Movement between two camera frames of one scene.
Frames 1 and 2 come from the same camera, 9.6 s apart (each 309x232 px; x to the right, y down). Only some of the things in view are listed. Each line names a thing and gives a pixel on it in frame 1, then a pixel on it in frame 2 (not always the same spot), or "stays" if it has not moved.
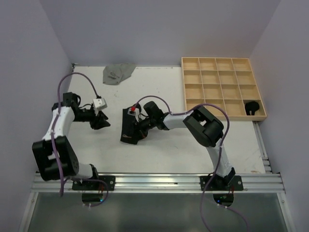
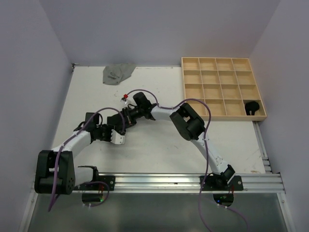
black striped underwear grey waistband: x=131 y=132 -> x=116 y=122
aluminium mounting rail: x=162 y=183 stays
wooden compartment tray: x=228 y=82 stays
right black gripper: x=139 y=125 -> x=129 y=120
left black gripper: x=97 y=124 -> x=109 y=128
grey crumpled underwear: x=114 y=74 stays
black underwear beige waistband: x=251 y=107 stays
